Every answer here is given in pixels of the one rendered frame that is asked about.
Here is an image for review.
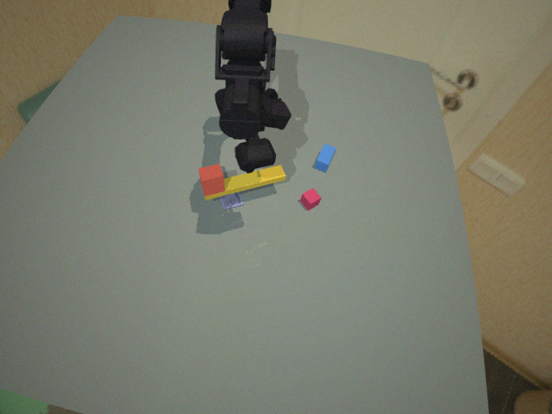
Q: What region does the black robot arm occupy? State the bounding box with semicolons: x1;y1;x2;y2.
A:
215;0;292;140

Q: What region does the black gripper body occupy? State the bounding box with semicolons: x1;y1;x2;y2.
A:
215;89;276;172

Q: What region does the yellow bar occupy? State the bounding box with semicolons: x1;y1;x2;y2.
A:
198;164;285;200

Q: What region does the red cube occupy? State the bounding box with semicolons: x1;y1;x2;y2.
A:
300;188;321;210

